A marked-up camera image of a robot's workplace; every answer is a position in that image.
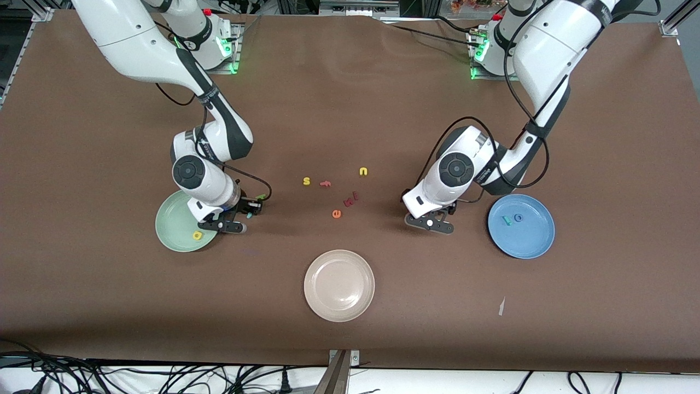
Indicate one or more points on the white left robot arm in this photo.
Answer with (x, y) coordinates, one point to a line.
(552, 49)

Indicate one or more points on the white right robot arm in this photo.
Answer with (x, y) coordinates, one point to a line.
(136, 44)

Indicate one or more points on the green plate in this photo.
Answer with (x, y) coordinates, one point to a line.
(175, 230)

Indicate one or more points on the blue plate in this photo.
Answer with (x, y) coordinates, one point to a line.
(525, 241)

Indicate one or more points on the red letter k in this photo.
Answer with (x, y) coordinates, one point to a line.
(348, 202)

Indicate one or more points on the beige plate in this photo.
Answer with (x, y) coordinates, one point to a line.
(339, 285)

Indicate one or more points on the white tape scrap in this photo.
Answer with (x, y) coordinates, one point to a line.
(501, 307)

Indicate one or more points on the dried flower bunch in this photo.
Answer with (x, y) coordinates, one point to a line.
(470, 4)

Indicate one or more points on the aluminium corner profile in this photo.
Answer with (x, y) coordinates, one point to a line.
(42, 15)
(678, 19)

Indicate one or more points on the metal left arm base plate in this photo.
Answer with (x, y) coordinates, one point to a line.
(486, 74)

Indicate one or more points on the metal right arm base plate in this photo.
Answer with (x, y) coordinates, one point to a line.
(219, 70)

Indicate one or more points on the metal table edge bracket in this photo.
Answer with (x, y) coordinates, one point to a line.
(336, 377)

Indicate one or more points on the aluminium frame section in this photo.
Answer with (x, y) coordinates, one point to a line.
(355, 8)

